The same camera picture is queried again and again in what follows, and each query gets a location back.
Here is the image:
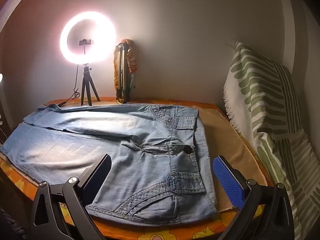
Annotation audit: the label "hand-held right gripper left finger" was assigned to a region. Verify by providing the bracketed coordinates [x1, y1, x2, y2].
[29, 154, 112, 240]

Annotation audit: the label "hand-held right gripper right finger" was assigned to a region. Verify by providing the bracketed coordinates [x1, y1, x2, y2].
[212, 155, 294, 240]

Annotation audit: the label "light blue denim pants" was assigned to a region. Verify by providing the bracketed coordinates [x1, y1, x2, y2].
[0, 104, 217, 224]

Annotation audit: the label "beige blanket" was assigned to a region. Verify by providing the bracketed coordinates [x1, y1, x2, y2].
[192, 105, 267, 212]

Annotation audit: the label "green white patterned pillow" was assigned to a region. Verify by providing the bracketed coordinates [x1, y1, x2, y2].
[223, 41, 320, 240]

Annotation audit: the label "black mini tripod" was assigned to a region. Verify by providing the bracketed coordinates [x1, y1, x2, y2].
[80, 63, 101, 106]

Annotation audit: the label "folded silver tripod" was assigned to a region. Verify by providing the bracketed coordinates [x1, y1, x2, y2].
[116, 42, 131, 104]

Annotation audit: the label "folded tripod with orange cloth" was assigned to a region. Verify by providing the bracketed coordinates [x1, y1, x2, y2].
[113, 38, 138, 105]

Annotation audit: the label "black power cable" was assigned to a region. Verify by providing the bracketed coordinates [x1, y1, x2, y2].
[44, 64, 82, 108]

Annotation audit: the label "white ring light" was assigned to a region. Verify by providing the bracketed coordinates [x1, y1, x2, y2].
[59, 11, 117, 64]

